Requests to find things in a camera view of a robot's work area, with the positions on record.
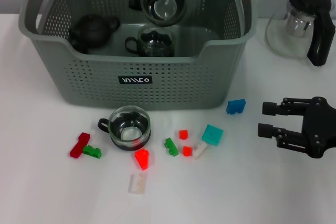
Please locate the blue toy brick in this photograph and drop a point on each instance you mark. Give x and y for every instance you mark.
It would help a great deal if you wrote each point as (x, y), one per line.
(236, 106)

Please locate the black ceramic teapot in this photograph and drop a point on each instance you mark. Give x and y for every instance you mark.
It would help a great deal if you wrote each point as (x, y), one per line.
(92, 31)

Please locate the white toy brick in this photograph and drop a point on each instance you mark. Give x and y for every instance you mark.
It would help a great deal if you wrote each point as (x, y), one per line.
(200, 151)

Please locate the small red toy brick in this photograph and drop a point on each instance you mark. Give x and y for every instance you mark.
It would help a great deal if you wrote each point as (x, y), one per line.
(183, 134)
(187, 151)

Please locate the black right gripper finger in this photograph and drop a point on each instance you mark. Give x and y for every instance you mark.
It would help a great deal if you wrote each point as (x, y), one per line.
(267, 130)
(273, 108)

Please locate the clear transparent toy brick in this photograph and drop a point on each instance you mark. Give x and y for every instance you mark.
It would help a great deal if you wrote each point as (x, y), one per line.
(136, 184)

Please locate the grey perforated plastic storage bin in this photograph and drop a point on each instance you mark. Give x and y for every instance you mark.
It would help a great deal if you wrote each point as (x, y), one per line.
(105, 95)

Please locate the teal square toy brick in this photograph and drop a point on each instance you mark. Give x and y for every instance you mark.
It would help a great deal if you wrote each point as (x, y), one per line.
(212, 134)

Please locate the dark red long toy brick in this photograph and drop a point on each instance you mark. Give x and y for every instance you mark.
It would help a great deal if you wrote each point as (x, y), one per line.
(79, 146)

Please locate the green toy brick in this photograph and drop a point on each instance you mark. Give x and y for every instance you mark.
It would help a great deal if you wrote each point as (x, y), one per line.
(171, 147)
(92, 152)

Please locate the bright red sloped toy brick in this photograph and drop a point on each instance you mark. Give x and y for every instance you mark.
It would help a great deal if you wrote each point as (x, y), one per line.
(142, 159)

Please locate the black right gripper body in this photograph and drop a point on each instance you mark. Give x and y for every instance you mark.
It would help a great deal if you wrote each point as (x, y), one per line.
(320, 127)

